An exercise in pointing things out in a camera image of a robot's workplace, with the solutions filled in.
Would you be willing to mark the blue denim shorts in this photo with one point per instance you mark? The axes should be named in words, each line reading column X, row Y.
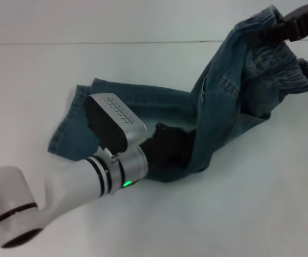
column 223, row 107

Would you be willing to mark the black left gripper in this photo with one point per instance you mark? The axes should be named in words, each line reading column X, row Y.
column 170, row 146

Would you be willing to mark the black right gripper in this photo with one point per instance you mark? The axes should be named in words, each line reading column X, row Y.
column 303, row 21

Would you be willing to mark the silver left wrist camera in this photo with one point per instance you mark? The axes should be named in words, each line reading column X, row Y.
column 116, row 120

